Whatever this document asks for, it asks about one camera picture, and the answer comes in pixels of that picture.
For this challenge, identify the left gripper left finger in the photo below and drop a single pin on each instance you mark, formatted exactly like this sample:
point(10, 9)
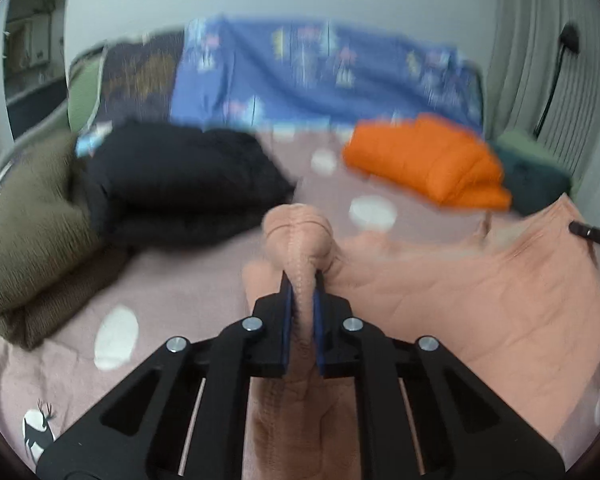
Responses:
point(181, 414)

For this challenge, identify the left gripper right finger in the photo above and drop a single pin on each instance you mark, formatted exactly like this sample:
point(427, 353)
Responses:
point(421, 412)

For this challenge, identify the pink quilted jacket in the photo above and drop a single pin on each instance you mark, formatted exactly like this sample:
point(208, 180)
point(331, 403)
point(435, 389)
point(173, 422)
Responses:
point(518, 302)

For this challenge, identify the dark green fleece garment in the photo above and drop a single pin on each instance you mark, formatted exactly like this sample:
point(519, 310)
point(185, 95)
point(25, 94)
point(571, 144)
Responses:
point(532, 183)

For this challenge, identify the green cushion by curtain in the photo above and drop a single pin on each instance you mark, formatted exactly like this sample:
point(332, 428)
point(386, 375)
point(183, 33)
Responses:
point(520, 141)

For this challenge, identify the pink polka-dot blanket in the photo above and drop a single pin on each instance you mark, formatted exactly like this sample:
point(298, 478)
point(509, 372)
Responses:
point(161, 294)

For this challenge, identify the orange puffer jacket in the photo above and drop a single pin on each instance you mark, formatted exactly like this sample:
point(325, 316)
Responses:
point(446, 163)

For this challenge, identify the black floor lamp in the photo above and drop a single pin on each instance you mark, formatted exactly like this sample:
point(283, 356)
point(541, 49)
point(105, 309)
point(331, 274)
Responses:
point(568, 41)

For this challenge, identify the olive brown knit sweater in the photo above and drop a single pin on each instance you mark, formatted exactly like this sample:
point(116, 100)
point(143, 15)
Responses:
point(51, 261)

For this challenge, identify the black puffer jacket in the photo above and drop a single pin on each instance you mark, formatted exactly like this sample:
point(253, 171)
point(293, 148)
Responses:
point(158, 184)

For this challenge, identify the grey curtain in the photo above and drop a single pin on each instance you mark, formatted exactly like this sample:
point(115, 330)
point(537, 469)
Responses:
point(520, 73)

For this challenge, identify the dark cabinet shelf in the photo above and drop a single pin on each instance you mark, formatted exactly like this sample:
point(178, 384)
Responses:
point(32, 65)

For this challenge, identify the dark patterned pillow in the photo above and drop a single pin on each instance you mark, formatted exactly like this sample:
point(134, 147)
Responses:
point(138, 78)

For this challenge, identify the green pillow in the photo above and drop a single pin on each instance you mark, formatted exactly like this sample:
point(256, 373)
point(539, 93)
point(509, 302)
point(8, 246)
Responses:
point(85, 79)

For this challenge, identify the blue tree-print sheet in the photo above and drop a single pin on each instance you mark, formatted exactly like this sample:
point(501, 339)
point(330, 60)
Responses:
point(316, 75)

